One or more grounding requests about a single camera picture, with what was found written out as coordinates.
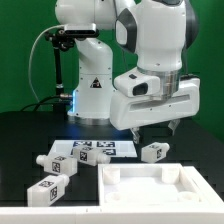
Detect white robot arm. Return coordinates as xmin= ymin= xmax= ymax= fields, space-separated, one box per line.
xmin=55 ymin=0 xmax=200 ymax=141

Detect black camera on stand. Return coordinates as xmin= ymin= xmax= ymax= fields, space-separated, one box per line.
xmin=44 ymin=23 xmax=100 ymax=113

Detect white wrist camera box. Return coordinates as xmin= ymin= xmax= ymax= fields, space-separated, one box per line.
xmin=114 ymin=68 xmax=160 ymax=97

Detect grey camera cable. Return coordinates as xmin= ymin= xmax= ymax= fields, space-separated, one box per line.
xmin=27 ymin=24 xmax=65 ymax=103

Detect white square tabletop part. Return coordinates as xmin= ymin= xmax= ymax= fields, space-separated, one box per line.
xmin=98 ymin=163 xmax=205 ymax=207

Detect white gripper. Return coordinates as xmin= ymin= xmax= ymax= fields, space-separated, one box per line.
xmin=110 ymin=77 xmax=200 ymax=144

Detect black base cables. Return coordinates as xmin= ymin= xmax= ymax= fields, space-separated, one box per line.
xmin=19 ymin=94 xmax=73 ymax=112

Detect white L-shaped fence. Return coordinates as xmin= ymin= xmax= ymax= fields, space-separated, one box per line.
xmin=0 ymin=166 xmax=224 ymax=224

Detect white sheet with tags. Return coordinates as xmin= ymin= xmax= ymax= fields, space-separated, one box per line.
xmin=49 ymin=140 xmax=137 ymax=158

